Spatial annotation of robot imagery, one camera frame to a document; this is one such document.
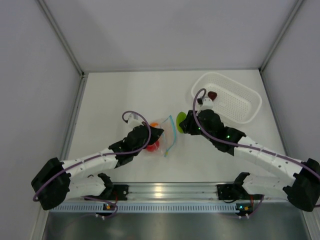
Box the red fake apple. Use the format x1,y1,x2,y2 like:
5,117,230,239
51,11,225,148
146,140,160,153

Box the orange fake fruit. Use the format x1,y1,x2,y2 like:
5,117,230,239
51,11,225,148
149,122,160,128

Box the dark purple fake fig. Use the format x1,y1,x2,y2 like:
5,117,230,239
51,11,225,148
207,91,218,101

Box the clear zip top bag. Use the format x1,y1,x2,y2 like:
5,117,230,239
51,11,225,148
146,115,177,157

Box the green fake fruit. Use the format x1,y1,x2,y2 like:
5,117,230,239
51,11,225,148
175,111,187,134

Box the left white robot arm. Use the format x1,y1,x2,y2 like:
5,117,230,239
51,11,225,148
31,124,164,210

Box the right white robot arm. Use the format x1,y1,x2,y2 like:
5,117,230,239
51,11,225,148
176,109,320,212

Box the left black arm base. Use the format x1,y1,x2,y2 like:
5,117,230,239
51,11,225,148
84,184,129,202

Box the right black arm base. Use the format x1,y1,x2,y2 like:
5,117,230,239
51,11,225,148
216,183,248,201

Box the white perforated plastic basket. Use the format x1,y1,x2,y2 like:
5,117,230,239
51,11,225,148
190,72,262,127

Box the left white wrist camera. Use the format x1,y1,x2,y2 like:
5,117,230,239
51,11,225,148
127,113,142,130

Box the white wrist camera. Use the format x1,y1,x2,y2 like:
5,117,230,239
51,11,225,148
197,97,214,111
127,113,142,130

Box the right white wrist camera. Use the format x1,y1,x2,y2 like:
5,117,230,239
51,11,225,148
197,97,214,111

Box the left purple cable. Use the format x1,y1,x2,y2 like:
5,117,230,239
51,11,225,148
32,110,151,203

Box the purple cable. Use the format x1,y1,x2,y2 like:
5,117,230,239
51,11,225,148
191,88,320,182
32,110,151,203

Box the aluminium mounting rail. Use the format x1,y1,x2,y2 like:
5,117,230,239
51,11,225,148
39,181,312,201

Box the white slotted cable duct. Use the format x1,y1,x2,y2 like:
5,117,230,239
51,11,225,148
50,201,252,214

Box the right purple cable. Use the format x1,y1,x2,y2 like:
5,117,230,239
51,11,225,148
191,88,320,182

